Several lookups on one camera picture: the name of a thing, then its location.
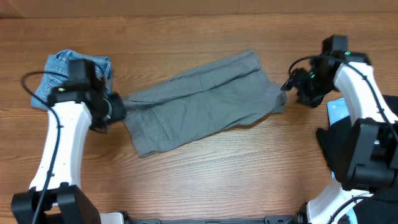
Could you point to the folded blue jeans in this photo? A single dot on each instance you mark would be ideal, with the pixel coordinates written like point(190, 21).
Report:
point(58, 63)

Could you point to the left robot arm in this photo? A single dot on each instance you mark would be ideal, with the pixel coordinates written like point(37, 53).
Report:
point(79, 105)

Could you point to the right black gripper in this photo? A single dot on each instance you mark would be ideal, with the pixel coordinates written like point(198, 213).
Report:
point(298, 79)

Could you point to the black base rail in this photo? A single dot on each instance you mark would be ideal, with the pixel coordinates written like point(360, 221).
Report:
point(266, 220)

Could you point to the light blue garment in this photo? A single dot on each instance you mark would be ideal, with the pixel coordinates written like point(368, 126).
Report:
point(337, 110)

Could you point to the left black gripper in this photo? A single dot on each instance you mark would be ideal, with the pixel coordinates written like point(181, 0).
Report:
point(120, 111)

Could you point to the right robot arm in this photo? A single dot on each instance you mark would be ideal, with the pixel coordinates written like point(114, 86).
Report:
point(352, 74)

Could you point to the grey shorts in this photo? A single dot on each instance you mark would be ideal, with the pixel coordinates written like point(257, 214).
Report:
point(200, 102)

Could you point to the black garment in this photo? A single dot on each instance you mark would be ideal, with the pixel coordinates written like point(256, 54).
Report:
point(334, 140)

